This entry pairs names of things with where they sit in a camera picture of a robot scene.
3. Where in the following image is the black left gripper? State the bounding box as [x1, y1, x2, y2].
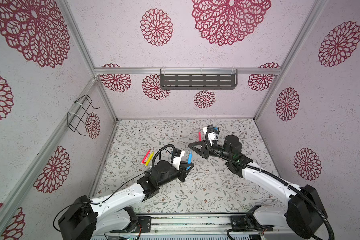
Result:
[158, 161, 194, 188]

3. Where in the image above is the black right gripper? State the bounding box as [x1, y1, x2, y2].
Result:
[189, 141, 233, 163]

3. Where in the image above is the yellow highlighter pen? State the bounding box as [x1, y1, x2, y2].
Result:
[145, 152, 154, 166]

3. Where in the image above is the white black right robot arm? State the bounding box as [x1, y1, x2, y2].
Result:
[189, 135, 335, 240]

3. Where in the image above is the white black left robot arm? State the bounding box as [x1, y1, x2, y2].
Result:
[54, 161, 194, 240]

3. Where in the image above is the pink highlighter on table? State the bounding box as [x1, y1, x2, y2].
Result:
[141, 149, 151, 164]

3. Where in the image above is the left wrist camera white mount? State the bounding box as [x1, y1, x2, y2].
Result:
[172, 149, 185, 170]

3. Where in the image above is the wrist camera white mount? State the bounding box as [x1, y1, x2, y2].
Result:
[172, 149, 185, 170]
[202, 125, 220, 147]

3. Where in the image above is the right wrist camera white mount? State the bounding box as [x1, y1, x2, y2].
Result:
[202, 125, 220, 147]

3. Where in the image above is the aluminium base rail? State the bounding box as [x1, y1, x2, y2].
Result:
[93, 213, 301, 240]

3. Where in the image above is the dark grey wall shelf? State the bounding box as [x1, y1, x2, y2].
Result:
[159, 69, 238, 90]

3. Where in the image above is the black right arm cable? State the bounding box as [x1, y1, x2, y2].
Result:
[205, 128, 335, 240]

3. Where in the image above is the black wire wall basket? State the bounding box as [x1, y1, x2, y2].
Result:
[66, 95, 101, 139]

